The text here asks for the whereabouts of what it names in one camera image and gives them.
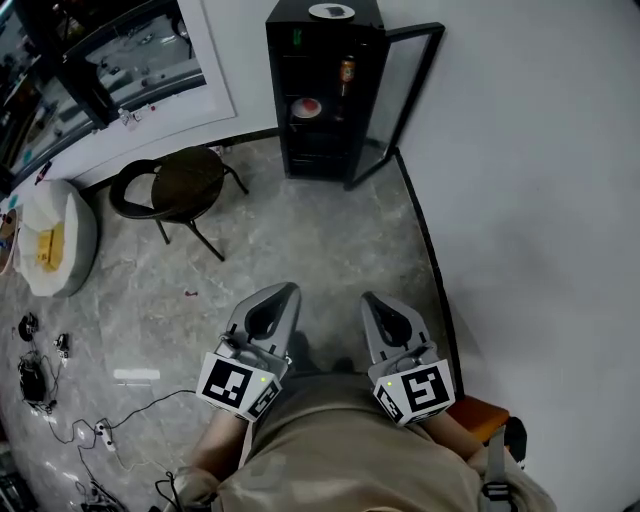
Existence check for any black box device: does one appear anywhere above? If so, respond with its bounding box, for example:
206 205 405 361
18 352 47 404

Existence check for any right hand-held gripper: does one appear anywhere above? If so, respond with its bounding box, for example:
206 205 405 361
360 291 455 427

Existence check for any orange seat stool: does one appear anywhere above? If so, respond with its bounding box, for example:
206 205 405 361
447 394 511 444

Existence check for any white beanbag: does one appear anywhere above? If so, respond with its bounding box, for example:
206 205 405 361
12 178 99 299

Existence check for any black mini fridge cabinet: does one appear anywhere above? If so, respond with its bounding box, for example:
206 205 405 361
264 0 446 192

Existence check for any black power strip cable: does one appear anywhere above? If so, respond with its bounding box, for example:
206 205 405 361
107 388 201 432

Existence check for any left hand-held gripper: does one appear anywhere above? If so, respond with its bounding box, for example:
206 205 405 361
196 282 303 423

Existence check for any black wicker chair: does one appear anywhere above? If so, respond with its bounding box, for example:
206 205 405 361
108 146 250 262

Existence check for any person's right forearm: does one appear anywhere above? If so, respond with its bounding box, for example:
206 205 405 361
424 412 489 461

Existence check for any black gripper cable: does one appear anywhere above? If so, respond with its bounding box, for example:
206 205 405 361
153 469 194 512

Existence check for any grey shoulder strap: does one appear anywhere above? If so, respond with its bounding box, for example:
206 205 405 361
479 424 514 512

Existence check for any black shoe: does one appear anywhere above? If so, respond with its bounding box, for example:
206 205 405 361
287 329 324 375

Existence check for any yellow box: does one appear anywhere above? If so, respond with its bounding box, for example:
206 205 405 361
35 222 67 272

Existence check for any beige shirt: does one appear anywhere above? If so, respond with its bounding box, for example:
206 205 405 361
172 372 559 512

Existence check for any person's left forearm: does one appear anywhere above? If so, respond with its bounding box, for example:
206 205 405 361
187 407 251 481

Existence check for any white power strip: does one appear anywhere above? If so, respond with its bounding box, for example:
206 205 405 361
94 422 117 453

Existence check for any black framed window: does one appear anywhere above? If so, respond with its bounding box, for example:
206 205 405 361
0 0 209 189

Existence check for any round wooden tray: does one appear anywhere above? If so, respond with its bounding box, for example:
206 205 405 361
0 207 21 276

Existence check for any tangled cable bundle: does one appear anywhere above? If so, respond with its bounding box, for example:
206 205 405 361
74 479 117 512

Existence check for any white plate with red food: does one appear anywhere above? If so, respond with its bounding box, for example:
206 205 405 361
290 97 324 120

